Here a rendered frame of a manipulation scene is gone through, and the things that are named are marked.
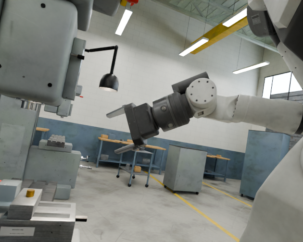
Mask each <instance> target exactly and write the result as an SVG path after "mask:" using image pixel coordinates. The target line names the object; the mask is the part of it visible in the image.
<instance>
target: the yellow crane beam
mask: <svg viewBox="0 0 303 242"><path fill-rule="evenodd" d="M247 24H248V21H247V16H245V17H243V18H242V19H240V20H239V21H237V22H235V23H234V24H232V25H231V26H229V27H227V26H225V25H222V22H221V23H220V24H218V25H217V26H216V27H214V28H213V29H211V30H210V31H208V32H207V33H205V34H204V35H202V36H201V37H200V38H198V39H196V40H195V41H194V42H192V43H191V45H192V44H193V43H195V42H196V41H198V40H199V39H201V38H202V37H205V38H208V39H209V41H207V42H206V43H204V44H202V45H201V46H199V47H198V48H196V49H194V50H193V51H191V52H190V53H191V54H196V53H198V52H200V51H202V50H203V49H205V48H207V47H209V46H210V45H212V44H214V43H216V42H217V41H219V40H221V39H223V38H225V37H227V36H228V35H230V34H232V33H234V32H235V31H237V30H239V29H241V28H242V27H244V26H246V25H247Z"/></svg>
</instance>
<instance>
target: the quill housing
mask: <svg viewBox="0 0 303 242"><path fill-rule="evenodd" d="M76 36H77V9H76V6H75V5H74V4H73V3H71V2H69V1H67V0H5V1H4V5H3V9H2V13H1V18H0V94H2V95H5V96H7V97H11V98H15V97H19V98H24V99H29V100H34V101H38V102H42V103H45V105H50V106H59V105H61V104H62V102H63V98H62V94H63V88H64V83H65V79H66V74H67V69H68V65H69V60H70V53H71V51H72V46H73V41H74V38H75V37H76Z"/></svg>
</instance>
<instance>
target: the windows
mask: <svg viewBox="0 0 303 242"><path fill-rule="evenodd" d="M299 90H302V89H301V87H300V85H299V84H298V82H297V81H296V79H295V77H294V76H293V74H292V72H291V71H289V72H285V73H280V74H275V75H272V76H267V77H265V79H264V86H263V93H262V97H264V98H271V94H278V93H285V92H288V96H289V93H290V92H292V91H299Z"/></svg>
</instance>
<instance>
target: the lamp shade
mask: <svg viewBox="0 0 303 242"><path fill-rule="evenodd" d="M118 87H119V82H118V78H117V77H116V76H115V75H114V74H112V73H107V74H105V75H103V76H102V78H101V80H100V84H99V88H100V89H102V90H105V91H109V92H118Z"/></svg>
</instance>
